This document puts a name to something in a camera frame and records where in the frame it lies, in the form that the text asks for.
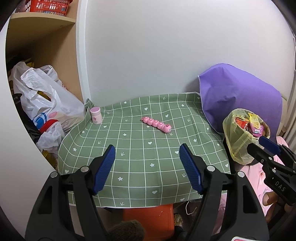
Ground black plastic bag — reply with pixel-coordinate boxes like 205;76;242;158
13;92;43;146

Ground pink caterpillar toy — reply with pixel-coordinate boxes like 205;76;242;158
141;116;173;134

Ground small white plastic bag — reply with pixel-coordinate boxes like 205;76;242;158
35;119;63;155

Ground beige headboard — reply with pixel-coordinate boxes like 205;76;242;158
280;91;296;140

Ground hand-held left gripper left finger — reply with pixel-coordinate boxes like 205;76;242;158
25;144;116;241

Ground orange plastic stool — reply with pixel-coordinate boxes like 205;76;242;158
122;203;175;241

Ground white cable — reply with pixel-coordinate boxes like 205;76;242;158
184;200;200;215

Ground wooden shelf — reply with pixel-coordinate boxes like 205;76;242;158
5;0;85;172

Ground green checked tablecloth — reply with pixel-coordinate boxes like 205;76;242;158
57;92;232;208

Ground red snack packet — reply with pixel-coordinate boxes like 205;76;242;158
235;116;250;131

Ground pink floral bed sheet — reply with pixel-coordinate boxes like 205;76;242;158
212;135;296;235

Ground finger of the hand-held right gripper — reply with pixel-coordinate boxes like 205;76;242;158
247;143;296;173
258;136;296;166

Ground person's left hand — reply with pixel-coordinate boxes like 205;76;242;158
108;219;146;241

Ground yellow pink chips bag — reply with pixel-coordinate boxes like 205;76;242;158
251;126;264;138

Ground large white plastic bag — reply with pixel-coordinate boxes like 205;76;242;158
9;61;86;133

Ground yellow snack packet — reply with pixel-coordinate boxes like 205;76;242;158
247;112;261;129

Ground pink bottle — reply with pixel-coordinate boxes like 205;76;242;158
90;107;103;125

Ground person's right hand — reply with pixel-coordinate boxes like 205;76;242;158
263;192;296;223

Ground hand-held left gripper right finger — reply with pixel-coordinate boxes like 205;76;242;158
179;143;270;241

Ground red plastic basket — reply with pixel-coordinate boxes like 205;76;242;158
27;0;70;17

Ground purple pillow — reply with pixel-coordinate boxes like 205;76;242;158
198;63;283;136

